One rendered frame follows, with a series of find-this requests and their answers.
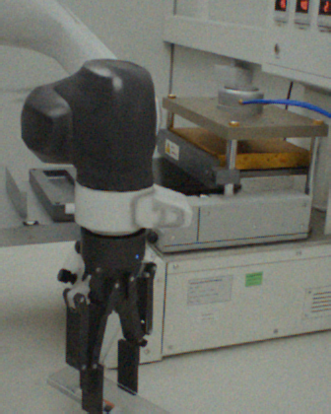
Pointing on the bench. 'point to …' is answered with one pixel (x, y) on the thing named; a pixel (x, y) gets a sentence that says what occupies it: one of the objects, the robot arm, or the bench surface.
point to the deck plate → (254, 243)
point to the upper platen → (251, 154)
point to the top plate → (247, 114)
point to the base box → (235, 300)
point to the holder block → (55, 189)
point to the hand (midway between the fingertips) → (110, 379)
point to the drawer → (27, 204)
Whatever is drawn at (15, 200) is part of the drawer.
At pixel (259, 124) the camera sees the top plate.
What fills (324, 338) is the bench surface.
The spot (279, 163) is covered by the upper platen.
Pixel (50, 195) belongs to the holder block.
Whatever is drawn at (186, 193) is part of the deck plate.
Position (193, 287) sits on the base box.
